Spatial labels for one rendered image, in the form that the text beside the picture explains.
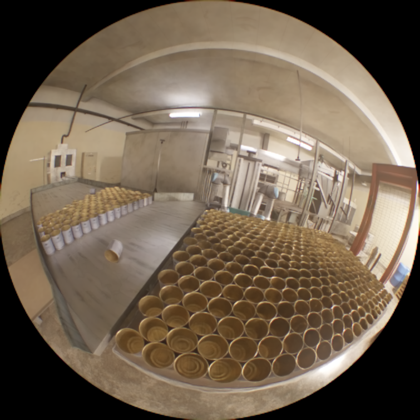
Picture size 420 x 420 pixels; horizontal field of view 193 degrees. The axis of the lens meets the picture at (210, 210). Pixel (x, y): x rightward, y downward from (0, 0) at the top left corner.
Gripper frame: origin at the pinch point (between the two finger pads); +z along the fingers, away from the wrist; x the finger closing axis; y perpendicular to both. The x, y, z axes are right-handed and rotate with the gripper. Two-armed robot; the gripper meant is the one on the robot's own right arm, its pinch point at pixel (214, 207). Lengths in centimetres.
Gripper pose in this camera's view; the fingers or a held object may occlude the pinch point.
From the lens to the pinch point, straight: 122.2
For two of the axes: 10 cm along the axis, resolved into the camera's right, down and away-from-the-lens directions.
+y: -1.5, 9.4, 3.0
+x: -9.8, -1.7, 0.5
